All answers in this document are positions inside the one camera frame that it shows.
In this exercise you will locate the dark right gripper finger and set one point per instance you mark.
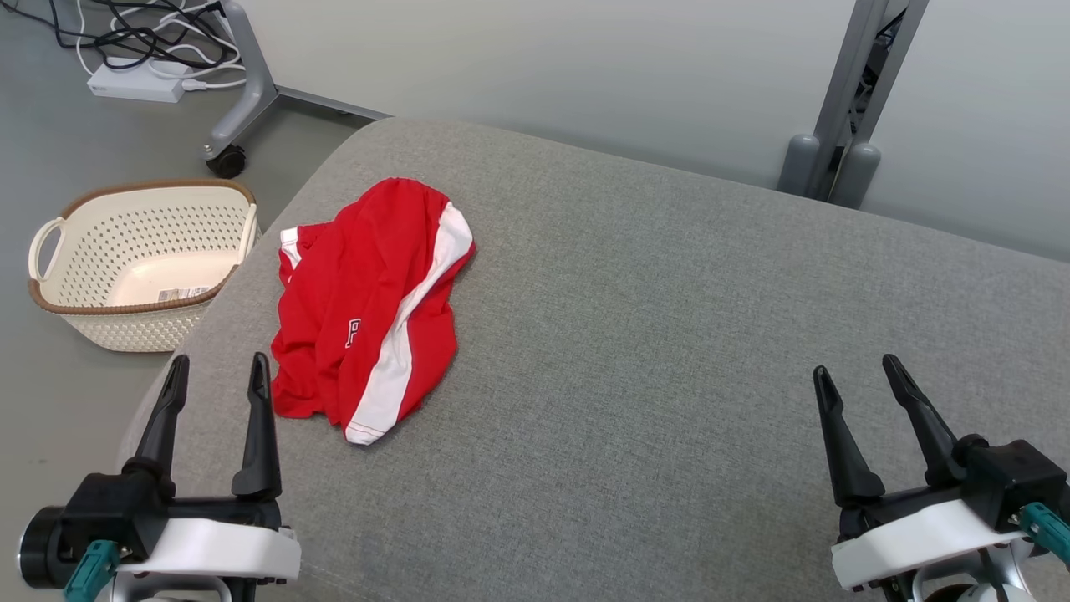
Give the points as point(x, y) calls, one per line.
point(932, 443)
point(848, 460)

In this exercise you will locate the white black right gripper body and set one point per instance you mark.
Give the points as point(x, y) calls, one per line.
point(911, 539)

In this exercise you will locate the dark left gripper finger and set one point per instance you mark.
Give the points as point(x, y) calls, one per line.
point(163, 426)
point(261, 451)

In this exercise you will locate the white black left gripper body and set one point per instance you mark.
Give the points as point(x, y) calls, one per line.
point(226, 548)

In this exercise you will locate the red shorts wide white band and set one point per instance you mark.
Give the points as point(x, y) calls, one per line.
point(351, 293)

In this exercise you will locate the paper label sticker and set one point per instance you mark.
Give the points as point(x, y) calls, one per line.
point(182, 293)

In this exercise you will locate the cream perforated laundry basket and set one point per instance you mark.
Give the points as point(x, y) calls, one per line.
point(109, 242)

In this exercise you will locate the black caster wheel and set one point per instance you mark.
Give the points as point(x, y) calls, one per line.
point(226, 162)

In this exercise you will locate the white power strip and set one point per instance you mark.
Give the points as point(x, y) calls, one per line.
point(134, 82)

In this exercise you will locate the grey rolling stand base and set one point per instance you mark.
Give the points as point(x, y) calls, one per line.
point(251, 92)

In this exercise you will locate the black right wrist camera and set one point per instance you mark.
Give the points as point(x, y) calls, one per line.
point(1016, 472)

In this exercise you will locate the grey partition post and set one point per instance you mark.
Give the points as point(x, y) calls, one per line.
point(853, 75)

